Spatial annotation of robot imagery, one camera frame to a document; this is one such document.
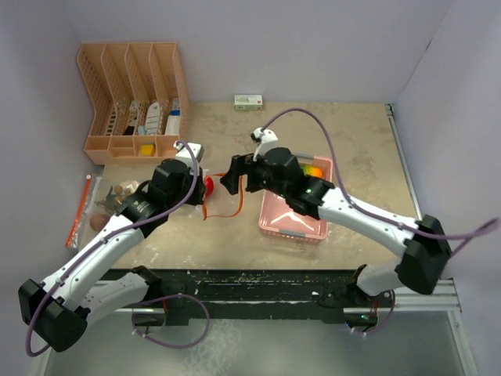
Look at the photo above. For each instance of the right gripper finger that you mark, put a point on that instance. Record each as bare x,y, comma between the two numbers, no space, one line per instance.
255,181
238,167

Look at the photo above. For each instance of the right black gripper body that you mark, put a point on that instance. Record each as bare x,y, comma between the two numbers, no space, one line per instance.
259,168

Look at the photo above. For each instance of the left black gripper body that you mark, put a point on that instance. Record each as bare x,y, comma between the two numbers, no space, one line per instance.
188,185

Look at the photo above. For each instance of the green orange mango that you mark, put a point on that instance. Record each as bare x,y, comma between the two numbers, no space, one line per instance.
312,170

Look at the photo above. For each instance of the red apple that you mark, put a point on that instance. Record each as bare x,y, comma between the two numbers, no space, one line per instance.
209,183

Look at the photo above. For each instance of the clear zip bag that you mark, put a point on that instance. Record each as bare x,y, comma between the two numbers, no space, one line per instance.
96,188
220,204

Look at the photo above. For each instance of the white mushroom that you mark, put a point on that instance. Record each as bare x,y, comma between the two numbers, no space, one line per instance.
127,187

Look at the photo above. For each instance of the brown longan bunch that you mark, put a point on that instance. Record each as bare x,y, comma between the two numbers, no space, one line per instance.
115,197

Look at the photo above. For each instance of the clear zip top bag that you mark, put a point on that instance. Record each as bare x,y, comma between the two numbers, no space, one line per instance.
96,188

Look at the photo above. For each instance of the brown passion fruit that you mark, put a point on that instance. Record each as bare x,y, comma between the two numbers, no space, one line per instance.
98,221

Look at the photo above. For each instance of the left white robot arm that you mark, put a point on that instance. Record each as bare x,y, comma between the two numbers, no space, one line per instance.
59,309

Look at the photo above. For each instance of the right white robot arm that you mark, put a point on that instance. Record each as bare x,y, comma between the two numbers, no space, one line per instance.
420,252

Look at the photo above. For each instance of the yellow block in organizer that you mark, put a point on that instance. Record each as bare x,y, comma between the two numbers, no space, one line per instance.
147,150

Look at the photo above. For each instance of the pink plastic basket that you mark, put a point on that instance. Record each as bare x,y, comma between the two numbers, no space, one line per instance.
278,219

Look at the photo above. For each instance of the white blue box in organizer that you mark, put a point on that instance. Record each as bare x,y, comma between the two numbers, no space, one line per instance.
173,123

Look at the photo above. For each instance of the small green white box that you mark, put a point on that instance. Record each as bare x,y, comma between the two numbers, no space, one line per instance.
245,102

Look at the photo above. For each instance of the white tube in organizer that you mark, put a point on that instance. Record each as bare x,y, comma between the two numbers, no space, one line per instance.
152,119

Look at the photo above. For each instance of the black white item in organizer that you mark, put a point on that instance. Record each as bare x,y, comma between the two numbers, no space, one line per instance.
131,119

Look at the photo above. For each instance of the orange file organizer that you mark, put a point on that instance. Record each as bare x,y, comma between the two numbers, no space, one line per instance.
115,73

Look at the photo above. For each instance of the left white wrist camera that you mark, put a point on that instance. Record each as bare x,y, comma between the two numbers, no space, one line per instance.
186,152

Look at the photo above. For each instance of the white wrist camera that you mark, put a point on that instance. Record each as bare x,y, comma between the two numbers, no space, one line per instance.
186,152
265,141

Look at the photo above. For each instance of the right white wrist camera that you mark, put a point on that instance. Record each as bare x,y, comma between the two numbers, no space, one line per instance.
265,141

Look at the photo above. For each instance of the black metal base frame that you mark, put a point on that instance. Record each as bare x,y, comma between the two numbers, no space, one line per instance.
250,293

